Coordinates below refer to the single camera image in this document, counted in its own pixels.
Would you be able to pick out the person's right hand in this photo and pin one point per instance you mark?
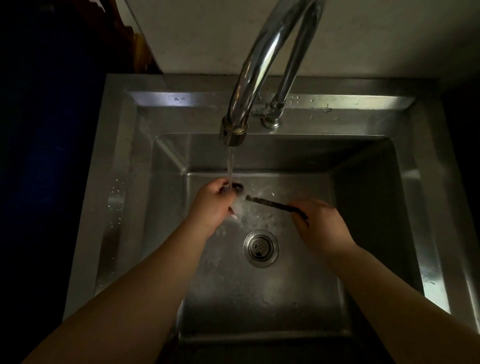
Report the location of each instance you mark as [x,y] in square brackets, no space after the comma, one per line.
[324,228]

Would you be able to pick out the person's left hand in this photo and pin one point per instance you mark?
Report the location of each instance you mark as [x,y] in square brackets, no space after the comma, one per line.
[208,206]

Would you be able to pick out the person's right fingers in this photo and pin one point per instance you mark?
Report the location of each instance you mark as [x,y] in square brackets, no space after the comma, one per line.
[300,215]

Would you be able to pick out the person's left thumb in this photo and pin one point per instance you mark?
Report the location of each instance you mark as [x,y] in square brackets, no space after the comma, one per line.
[232,213]

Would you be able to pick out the small black object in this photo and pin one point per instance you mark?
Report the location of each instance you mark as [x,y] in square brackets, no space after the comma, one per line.
[236,187]

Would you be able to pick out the thin black brush tool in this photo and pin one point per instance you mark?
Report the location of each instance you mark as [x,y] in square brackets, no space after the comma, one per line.
[270,203]

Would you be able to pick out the person's right forearm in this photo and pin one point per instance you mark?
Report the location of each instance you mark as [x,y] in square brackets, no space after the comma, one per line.
[397,303]

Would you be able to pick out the person's left forearm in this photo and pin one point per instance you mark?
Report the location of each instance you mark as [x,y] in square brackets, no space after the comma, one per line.
[131,300]

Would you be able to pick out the round metal drain strainer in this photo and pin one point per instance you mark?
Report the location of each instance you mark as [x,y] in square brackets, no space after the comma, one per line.
[260,248]

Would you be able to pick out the stainless steel sink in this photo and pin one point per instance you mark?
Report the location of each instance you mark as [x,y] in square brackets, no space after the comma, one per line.
[367,195]

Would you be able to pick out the chrome gooseneck faucet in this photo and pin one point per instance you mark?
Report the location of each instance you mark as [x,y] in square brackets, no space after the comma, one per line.
[258,60]

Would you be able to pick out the brown wooden furniture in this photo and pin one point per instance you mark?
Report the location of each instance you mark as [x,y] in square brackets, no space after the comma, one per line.
[138,41]

